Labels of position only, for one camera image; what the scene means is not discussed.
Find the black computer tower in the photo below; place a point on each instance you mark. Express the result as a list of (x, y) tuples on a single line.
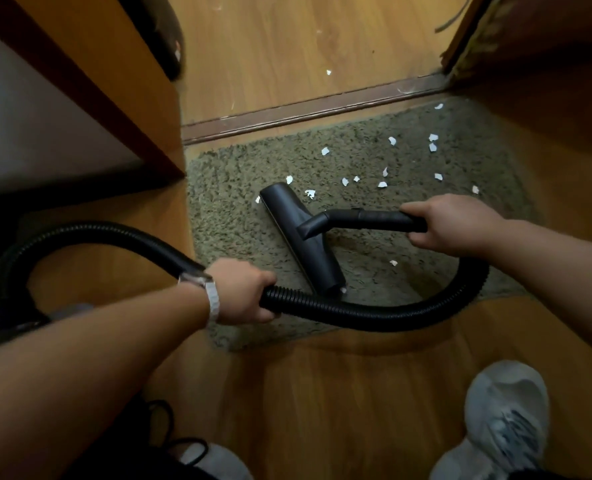
[(156, 29)]

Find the black trousers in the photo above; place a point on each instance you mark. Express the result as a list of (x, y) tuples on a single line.
[(540, 475)]

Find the person's left forearm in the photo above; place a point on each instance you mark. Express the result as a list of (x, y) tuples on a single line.
[(76, 369)]

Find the white wrist watch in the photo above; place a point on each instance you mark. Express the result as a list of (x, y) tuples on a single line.
[(212, 297)]

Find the grey-green shaggy door mat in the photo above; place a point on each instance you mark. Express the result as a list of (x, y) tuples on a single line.
[(236, 219)]

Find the orange wooden door frame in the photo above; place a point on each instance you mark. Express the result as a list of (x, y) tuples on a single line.
[(101, 69)]

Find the person's right forearm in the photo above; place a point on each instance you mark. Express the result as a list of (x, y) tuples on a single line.
[(565, 279)]

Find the white paper scraps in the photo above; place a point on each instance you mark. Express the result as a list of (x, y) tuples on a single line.
[(310, 193)]

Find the metal door threshold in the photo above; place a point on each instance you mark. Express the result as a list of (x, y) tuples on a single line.
[(316, 109)]

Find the person's left hand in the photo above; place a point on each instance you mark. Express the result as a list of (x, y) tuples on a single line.
[(238, 292)]

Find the dark wooden door gold pattern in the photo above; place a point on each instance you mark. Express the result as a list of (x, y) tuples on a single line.
[(540, 29)]

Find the person's right hand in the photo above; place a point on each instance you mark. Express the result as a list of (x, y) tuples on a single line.
[(461, 227)]

